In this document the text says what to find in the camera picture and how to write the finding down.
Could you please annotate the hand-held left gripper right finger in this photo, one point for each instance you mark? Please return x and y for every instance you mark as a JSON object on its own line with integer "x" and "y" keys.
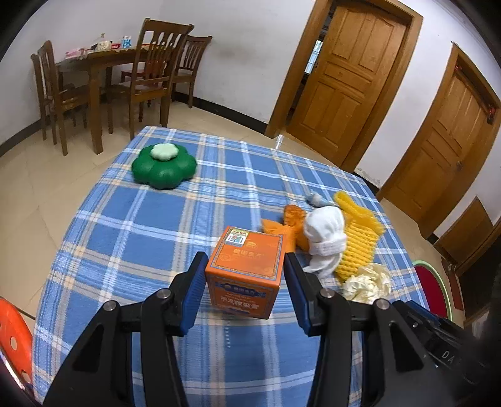
{"x": 301, "y": 301}

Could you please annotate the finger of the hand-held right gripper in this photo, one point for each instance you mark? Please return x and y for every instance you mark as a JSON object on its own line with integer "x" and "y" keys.
{"x": 415, "y": 317}

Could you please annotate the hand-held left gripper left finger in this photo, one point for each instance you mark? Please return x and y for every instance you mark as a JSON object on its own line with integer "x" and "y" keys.
{"x": 193, "y": 301}

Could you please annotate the red basin with green rim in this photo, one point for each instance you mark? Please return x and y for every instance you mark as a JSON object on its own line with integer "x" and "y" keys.
{"x": 430, "y": 285}

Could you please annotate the white tissue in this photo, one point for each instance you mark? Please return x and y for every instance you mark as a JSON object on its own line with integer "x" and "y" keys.
{"x": 366, "y": 285}

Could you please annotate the orange cardboard box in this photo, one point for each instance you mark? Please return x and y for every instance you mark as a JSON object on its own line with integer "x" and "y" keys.
{"x": 244, "y": 266}

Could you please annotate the yellow foam fruit net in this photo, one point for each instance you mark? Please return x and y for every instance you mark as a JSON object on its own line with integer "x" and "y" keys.
{"x": 360, "y": 242}

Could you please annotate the black metal door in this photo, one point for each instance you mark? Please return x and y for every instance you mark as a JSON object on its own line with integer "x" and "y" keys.
{"x": 479, "y": 293}

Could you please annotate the orange snack wrapper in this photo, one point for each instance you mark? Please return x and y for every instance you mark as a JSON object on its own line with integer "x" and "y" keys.
{"x": 291, "y": 221}

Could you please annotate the blue plaid tablecloth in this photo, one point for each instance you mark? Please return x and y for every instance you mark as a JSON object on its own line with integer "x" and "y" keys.
{"x": 137, "y": 242}

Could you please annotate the small pale blue object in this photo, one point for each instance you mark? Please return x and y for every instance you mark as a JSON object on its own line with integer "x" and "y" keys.
{"x": 318, "y": 199}

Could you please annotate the green flower-shaped box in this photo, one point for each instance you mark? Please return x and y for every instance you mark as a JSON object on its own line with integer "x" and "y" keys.
{"x": 164, "y": 172}

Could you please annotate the clear plastic bottle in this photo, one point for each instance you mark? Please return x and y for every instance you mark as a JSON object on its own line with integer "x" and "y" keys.
{"x": 279, "y": 141}

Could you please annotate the closed wooden door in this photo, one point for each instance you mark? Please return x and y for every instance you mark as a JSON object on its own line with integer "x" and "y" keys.
{"x": 442, "y": 156}

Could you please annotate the orange plastic stool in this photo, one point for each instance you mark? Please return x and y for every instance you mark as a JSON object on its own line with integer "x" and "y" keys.
{"x": 13, "y": 340}

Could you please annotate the open wooden door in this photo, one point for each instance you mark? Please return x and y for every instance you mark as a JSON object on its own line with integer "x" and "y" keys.
{"x": 344, "y": 86}

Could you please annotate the wooden dining chair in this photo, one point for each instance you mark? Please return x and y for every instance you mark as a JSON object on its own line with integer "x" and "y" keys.
{"x": 58, "y": 98}
{"x": 191, "y": 58}
{"x": 156, "y": 58}

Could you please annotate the wooden dining table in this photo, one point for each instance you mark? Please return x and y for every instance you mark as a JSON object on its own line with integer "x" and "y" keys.
{"x": 101, "y": 62}

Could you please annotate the blue and white carton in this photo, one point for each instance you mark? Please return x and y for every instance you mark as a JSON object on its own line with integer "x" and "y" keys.
{"x": 126, "y": 42}

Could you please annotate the white plastic bag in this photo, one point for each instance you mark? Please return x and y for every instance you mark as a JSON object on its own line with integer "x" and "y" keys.
{"x": 102, "y": 44}

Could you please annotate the pink packet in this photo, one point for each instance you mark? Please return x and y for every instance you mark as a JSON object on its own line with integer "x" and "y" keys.
{"x": 76, "y": 53}

